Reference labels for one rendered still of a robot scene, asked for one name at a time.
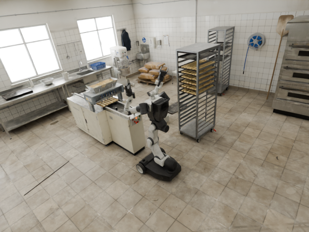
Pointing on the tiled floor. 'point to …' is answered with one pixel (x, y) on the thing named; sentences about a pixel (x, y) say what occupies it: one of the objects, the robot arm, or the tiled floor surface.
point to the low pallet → (152, 81)
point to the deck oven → (294, 72)
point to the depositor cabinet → (91, 120)
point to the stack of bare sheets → (173, 108)
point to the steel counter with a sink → (90, 75)
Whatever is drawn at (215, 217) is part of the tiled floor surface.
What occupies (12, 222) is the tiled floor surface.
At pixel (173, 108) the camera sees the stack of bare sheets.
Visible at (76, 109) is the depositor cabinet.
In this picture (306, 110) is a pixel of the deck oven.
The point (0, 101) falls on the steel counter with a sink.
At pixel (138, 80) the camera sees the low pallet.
